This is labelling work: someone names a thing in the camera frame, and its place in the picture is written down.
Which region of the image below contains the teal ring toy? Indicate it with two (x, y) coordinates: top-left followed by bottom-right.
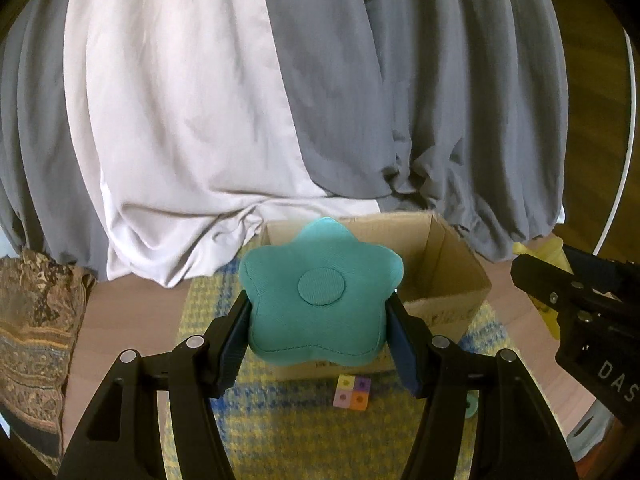
(465, 392), (480, 419)

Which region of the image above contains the white cable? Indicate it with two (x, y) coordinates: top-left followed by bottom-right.
(591, 29), (638, 256)

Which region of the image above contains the colourful cube block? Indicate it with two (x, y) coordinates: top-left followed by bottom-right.
(333, 374), (371, 412)

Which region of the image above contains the brown patterned cushion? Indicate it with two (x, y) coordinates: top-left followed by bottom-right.
(1, 249), (96, 472)

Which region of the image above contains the yellow blue woven mat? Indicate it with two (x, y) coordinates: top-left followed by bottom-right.
(174, 238), (514, 479)

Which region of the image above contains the grey and white bedsheet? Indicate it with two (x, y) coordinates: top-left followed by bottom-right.
(1, 0), (568, 287)

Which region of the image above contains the yellow plastic cup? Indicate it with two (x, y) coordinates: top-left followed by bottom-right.
(511, 236), (573, 340)

